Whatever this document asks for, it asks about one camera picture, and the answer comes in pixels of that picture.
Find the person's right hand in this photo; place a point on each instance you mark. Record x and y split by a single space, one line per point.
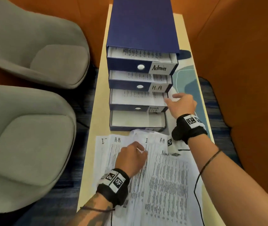
183 105

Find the person's left hand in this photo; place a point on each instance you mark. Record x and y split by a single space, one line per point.
130 160

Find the person's right thumb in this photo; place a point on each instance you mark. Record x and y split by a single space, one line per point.
178 95

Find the person's left thumb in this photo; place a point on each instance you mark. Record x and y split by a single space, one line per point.
143 155

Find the single printed document page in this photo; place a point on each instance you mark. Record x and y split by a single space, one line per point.
151 144

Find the blue drawer with small label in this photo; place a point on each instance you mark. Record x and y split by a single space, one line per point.
124 107

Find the person's right forearm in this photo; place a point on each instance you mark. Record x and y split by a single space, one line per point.
232 183

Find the person's left forearm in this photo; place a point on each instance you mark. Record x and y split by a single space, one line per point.
94 215

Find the blue and white table mat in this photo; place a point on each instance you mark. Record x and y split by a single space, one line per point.
188 79

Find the blue drawer without label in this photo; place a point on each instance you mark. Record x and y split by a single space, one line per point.
134 120

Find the pile of printed paper sheets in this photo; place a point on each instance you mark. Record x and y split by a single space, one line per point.
169 185

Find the printed paper in drawer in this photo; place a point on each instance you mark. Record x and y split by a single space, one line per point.
136 76
143 53
136 97

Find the blue drawer with short label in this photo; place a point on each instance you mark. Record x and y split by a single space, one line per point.
124 85

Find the blue drawer with large label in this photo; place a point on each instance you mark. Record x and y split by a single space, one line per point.
124 64

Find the blue drawer cabinet shell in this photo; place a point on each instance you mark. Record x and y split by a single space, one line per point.
143 23

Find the grey upholstered armchair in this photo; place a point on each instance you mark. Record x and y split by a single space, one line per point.
28 143
30 42

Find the black wrist camera band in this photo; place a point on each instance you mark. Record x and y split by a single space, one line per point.
190 128
114 185

